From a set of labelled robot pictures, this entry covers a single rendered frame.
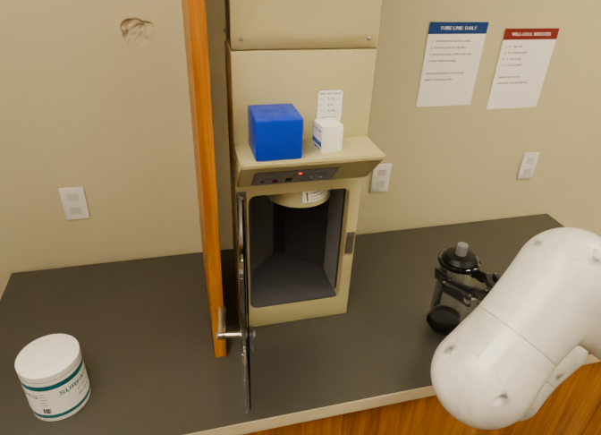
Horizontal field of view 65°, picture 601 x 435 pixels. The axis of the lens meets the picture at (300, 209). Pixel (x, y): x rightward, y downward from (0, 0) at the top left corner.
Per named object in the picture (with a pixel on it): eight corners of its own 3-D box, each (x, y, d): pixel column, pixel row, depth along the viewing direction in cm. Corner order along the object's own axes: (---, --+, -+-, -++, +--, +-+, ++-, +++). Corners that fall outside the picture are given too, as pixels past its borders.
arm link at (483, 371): (560, 366, 50) (466, 294, 57) (484, 456, 51) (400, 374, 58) (561, 378, 65) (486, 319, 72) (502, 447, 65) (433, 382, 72)
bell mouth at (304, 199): (259, 179, 132) (259, 162, 130) (319, 174, 137) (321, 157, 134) (272, 211, 118) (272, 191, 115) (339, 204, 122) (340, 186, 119)
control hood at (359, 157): (234, 183, 110) (232, 143, 105) (363, 173, 117) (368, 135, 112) (241, 207, 100) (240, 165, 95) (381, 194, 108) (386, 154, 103)
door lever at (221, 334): (241, 311, 105) (241, 302, 104) (242, 343, 97) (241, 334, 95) (217, 312, 104) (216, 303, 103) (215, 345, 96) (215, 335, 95)
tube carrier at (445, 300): (419, 310, 137) (431, 249, 127) (452, 304, 140) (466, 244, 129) (437, 336, 128) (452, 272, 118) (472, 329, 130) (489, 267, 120)
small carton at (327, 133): (311, 144, 106) (313, 119, 103) (332, 142, 108) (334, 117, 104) (320, 153, 102) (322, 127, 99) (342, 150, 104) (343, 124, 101)
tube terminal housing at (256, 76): (229, 275, 155) (217, 29, 115) (323, 263, 162) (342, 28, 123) (240, 328, 134) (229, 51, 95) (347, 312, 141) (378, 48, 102)
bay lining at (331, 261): (239, 256, 151) (235, 155, 133) (316, 247, 157) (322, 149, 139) (250, 307, 131) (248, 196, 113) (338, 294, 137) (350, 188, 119)
